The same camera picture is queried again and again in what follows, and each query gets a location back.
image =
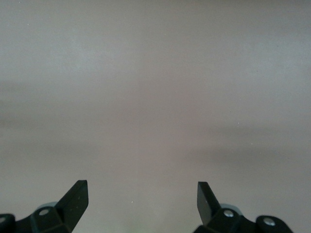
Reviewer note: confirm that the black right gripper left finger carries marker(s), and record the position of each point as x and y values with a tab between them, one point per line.
70	206

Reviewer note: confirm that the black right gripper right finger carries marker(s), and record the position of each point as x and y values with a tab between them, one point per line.
209	208

